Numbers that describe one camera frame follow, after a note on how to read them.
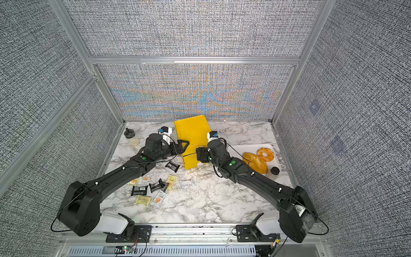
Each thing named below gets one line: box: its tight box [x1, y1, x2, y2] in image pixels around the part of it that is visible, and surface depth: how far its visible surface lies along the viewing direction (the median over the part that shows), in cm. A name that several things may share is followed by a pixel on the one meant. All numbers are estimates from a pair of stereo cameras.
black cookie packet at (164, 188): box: [160, 182, 170, 193], surface depth 88 cm
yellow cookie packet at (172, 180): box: [166, 174, 178, 192], surface depth 92 cm
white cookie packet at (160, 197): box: [153, 189, 170, 207], surface depth 85 cm
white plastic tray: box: [226, 143, 282, 177], surface depth 102 cm
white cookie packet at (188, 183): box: [180, 178, 197, 189], surface depth 90 cm
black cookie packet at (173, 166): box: [164, 160, 181, 173], surface depth 97 cm
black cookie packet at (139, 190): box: [131, 185, 149, 196], surface depth 86 cm
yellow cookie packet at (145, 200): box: [134, 194, 153, 207], surface depth 84 cm
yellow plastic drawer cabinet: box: [174, 115, 212, 170], surface depth 89 cm
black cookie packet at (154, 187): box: [148, 183, 162, 193], surface depth 87 cm
